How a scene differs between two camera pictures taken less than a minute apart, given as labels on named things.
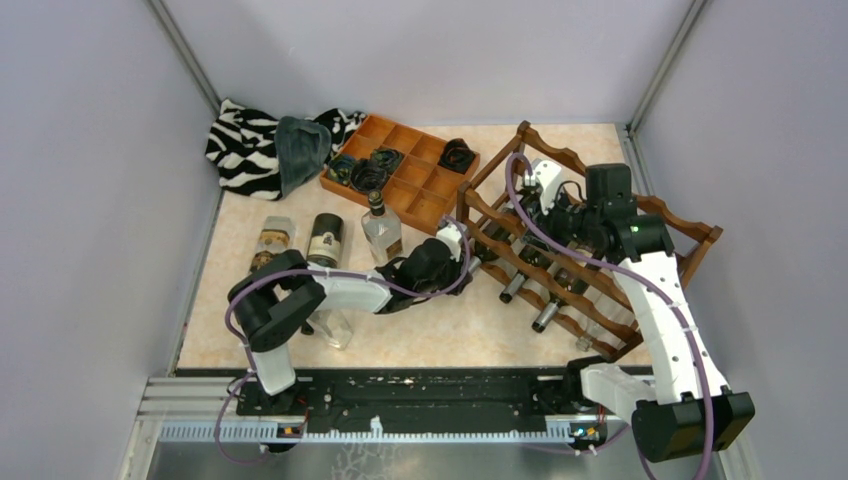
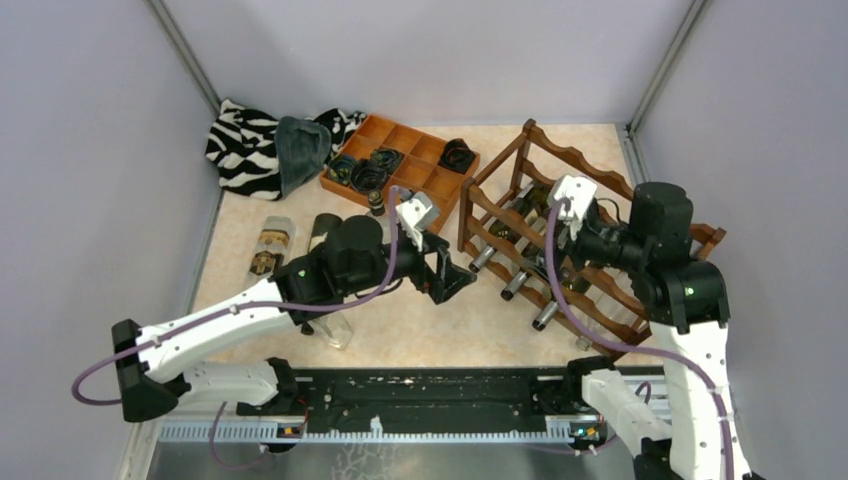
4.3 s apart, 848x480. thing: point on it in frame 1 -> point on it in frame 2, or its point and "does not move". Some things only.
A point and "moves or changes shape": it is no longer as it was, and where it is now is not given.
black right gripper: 544,222 -> 576,259
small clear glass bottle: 332,326 does not move
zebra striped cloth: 242,147 does not move
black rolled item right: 456,156 does not move
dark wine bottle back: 484,255 moves or changes shape
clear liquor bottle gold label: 278,234 does not move
